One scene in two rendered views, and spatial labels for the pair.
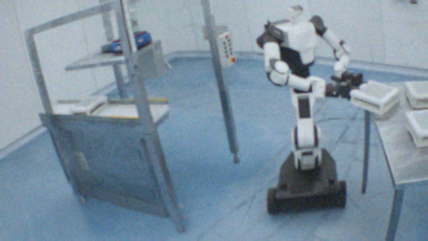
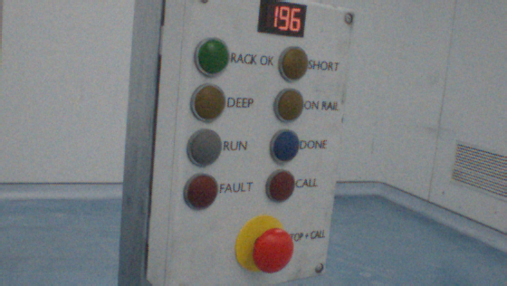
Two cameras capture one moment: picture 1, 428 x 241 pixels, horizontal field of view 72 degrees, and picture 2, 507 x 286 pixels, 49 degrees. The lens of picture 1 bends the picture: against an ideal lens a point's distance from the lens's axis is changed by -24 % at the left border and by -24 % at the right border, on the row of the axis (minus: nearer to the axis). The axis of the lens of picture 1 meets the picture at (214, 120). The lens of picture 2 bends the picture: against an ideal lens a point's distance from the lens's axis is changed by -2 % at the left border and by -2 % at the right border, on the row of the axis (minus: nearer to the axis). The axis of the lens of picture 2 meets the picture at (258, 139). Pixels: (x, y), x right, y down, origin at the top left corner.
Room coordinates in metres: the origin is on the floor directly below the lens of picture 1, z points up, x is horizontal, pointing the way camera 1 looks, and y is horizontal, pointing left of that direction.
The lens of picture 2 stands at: (2.43, -0.41, 1.07)
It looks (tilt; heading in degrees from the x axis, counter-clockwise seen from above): 9 degrees down; 24
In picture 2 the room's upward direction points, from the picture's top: 6 degrees clockwise
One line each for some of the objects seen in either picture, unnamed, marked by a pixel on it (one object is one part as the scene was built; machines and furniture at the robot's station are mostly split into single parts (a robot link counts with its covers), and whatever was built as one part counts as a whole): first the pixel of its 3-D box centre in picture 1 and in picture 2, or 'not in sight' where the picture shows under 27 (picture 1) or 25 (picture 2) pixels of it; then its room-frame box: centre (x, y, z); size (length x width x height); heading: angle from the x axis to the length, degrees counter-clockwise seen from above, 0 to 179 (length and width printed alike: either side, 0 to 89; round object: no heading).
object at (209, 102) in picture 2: not in sight; (209, 102); (2.82, -0.20, 1.03); 0.03 x 0.01 x 0.03; 148
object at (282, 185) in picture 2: not in sight; (282, 185); (2.89, -0.24, 0.96); 0.03 x 0.01 x 0.03; 148
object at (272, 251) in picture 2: not in sight; (264, 245); (2.87, -0.23, 0.90); 0.04 x 0.04 x 0.04; 58
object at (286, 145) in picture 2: not in sight; (285, 146); (2.89, -0.24, 0.99); 0.03 x 0.01 x 0.03; 148
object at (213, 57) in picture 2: not in sight; (213, 56); (2.82, -0.20, 1.06); 0.03 x 0.01 x 0.03; 148
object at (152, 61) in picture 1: (146, 61); not in sight; (2.38, 0.35, 1.16); 0.22 x 0.11 x 0.20; 58
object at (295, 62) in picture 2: not in sight; (294, 63); (2.89, -0.24, 1.06); 0.03 x 0.01 x 0.03; 148
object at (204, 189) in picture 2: not in sight; (202, 191); (2.82, -0.20, 0.96); 0.03 x 0.01 x 0.03; 148
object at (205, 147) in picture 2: not in sight; (205, 147); (2.82, -0.20, 0.99); 0.03 x 0.01 x 0.03; 148
